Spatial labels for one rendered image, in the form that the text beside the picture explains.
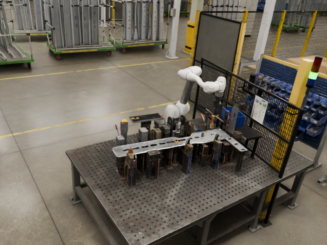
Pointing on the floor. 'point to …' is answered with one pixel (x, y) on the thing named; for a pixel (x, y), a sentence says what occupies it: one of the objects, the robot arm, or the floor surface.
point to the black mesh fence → (259, 125)
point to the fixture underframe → (199, 238)
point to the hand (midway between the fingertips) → (215, 112)
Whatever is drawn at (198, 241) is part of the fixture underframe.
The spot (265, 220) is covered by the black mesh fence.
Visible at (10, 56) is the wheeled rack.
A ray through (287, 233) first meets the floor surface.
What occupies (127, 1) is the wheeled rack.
